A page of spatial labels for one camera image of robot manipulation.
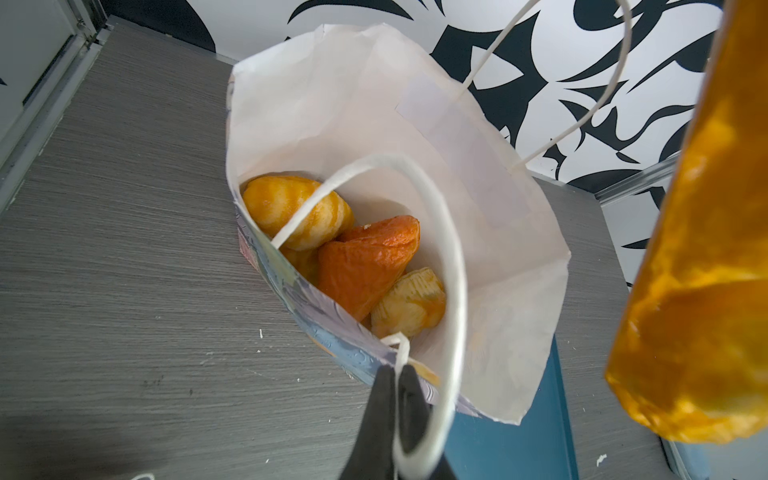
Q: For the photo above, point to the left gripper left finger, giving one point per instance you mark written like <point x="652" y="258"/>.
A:
<point x="371" y="456"/>

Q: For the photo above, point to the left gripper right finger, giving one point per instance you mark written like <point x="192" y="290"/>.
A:
<point x="413" y="412"/>

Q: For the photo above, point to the rectangular pastry bread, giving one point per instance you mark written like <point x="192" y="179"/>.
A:
<point x="417" y="301"/>

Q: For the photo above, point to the orange triangular bread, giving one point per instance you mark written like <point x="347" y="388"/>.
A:
<point x="358" y="269"/>

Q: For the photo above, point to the small croissant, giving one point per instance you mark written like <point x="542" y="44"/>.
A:
<point x="305" y="262"/>

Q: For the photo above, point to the long braided bread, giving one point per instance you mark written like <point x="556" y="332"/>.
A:
<point x="689" y="360"/>

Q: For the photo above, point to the floral paper bag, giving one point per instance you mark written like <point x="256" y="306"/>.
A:
<point x="368" y="114"/>

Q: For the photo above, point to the teal tray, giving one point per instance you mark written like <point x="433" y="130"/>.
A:
<point x="541" y="447"/>

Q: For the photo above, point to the light blue push button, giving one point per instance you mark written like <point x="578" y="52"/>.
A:
<point x="742" y="459"/>

